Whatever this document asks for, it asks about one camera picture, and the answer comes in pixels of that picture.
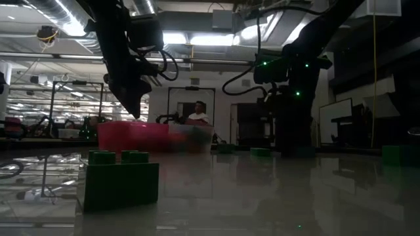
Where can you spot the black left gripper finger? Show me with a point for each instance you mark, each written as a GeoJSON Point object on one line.
{"type": "Point", "coordinates": [133, 103]}

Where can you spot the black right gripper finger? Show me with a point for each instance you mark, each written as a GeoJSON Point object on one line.
{"type": "Point", "coordinates": [292, 142]}

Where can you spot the black background robot arm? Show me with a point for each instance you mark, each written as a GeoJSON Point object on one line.
{"type": "Point", "coordinates": [164, 117]}
{"type": "Point", "coordinates": [88, 129]}
{"type": "Point", "coordinates": [44, 126]}

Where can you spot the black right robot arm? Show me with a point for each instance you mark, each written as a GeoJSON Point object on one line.
{"type": "Point", "coordinates": [315, 32]}

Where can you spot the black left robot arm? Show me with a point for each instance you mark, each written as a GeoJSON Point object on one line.
{"type": "Point", "coordinates": [111, 39]}

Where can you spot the green long toy block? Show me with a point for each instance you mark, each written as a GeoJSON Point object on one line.
{"type": "Point", "coordinates": [260, 152]}

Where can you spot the pink plastic bin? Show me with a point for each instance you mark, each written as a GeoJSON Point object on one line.
{"type": "Point", "coordinates": [131, 137]}

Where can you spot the whiteboard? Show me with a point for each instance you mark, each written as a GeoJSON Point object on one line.
{"type": "Point", "coordinates": [334, 114]}

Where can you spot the dark cabinet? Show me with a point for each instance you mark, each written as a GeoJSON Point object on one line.
{"type": "Point", "coordinates": [254, 124]}

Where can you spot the dark desk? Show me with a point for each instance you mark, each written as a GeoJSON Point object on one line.
{"type": "Point", "coordinates": [344, 131]}

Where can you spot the ceiling light panel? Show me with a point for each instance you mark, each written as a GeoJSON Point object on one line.
{"type": "Point", "coordinates": [174, 37]}
{"type": "Point", "coordinates": [210, 40]}

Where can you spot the person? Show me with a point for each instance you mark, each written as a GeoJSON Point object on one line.
{"type": "Point", "coordinates": [198, 117]}

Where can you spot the white container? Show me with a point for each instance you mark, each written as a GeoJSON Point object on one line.
{"type": "Point", "coordinates": [69, 133]}

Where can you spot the grey ceiling pipe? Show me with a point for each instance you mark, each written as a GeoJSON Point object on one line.
{"type": "Point", "coordinates": [213, 61]}

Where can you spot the grey ceiling box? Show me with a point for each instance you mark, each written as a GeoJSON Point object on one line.
{"type": "Point", "coordinates": [222, 19]}

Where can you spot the red background object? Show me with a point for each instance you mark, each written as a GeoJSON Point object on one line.
{"type": "Point", "coordinates": [13, 126]}

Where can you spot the white pillar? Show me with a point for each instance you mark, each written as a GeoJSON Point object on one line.
{"type": "Point", "coordinates": [6, 98]}

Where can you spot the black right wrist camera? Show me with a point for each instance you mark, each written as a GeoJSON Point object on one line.
{"type": "Point", "coordinates": [270, 70]}

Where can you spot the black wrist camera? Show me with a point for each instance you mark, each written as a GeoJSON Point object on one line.
{"type": "Point", "coordinates": [270, 70]}
{"type": "Point", "coordinates": [146, 32]}

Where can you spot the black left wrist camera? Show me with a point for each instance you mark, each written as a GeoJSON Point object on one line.
{"type": "Point", "coordinates": [146, 32]}

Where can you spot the grey wall vent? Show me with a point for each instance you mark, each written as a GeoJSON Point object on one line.
{"type": "Point", "coordinates": [246, 82]}

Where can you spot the silver round ceiling duct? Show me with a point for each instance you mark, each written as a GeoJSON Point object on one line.
{"type": "Point", "coordinates": [146, 6]}

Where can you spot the white wall panel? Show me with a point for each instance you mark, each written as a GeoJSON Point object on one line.
{"type": "Point", "coordinates": [380, 106]}

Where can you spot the large silver ceiling duct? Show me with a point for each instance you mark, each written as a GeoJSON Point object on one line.
{"type": "Point", "coordinates": [55, 13]}

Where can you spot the white ceiling duct box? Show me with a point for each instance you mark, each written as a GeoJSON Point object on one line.
{"type": "Point", "coordinates": [384, 8]}

